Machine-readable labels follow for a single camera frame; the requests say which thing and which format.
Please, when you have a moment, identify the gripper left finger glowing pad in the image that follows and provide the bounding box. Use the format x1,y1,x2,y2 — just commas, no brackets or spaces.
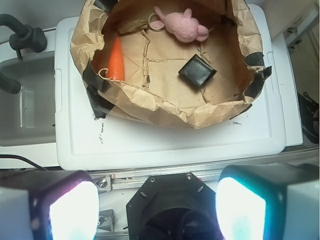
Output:
28,170,100,240

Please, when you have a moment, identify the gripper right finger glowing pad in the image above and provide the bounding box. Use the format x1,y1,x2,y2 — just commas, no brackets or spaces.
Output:
215,164,320,240

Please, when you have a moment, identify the black box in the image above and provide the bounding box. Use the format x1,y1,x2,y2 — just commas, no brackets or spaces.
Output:
178,54,217,90

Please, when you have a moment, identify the white plastic bin lid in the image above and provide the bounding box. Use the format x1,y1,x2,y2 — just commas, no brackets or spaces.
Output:
54,17,286,170

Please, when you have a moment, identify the white sink basin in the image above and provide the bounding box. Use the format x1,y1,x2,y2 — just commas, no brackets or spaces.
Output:
0,47,60,169

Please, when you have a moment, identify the orange plastic carrot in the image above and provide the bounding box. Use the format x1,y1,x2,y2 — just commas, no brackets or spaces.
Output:
106,37,124,81

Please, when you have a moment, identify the brown paper bag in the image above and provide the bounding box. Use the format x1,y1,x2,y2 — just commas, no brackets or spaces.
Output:
70,0,272,129

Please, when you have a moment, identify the black faucet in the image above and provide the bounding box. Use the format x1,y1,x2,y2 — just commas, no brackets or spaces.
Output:
0,13,48,60

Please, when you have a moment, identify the pink plush bunny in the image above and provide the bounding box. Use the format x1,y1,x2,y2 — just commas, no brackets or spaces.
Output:
148,6,209,43

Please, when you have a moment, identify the metal corner bracket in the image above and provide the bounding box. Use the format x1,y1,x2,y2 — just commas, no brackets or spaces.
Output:
95,175,112,193

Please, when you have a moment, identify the aluminium extrusion rail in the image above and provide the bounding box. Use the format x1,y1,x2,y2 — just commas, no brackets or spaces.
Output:
89,162,226,190

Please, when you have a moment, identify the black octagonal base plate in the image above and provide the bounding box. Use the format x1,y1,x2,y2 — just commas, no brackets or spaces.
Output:
126,172,223,240

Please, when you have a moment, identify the black cable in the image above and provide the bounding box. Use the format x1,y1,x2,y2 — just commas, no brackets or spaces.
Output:
0,154,51,171

